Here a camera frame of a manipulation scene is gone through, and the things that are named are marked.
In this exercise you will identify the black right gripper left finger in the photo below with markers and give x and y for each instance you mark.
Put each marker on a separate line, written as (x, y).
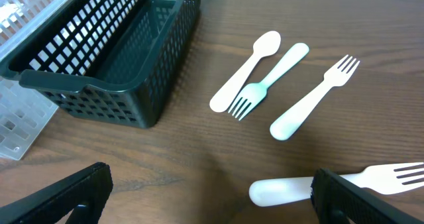
(82, 196)

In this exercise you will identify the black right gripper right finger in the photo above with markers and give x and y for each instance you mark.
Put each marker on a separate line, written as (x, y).
(336, 200)

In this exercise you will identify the white plastic fork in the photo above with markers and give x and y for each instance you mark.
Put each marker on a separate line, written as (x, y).
(336, 76)
(385, 179)

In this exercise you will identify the mint green plastic fork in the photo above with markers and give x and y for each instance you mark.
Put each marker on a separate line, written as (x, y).
(252, 94)

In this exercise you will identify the white plastic toddler spoon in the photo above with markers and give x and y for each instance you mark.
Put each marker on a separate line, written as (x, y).
(266, 45)

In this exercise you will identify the clear plastic basket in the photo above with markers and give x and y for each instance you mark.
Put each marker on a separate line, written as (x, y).
(24, 112)

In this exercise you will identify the dark green plastic basket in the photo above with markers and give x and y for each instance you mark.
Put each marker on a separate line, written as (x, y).
(112, 61)

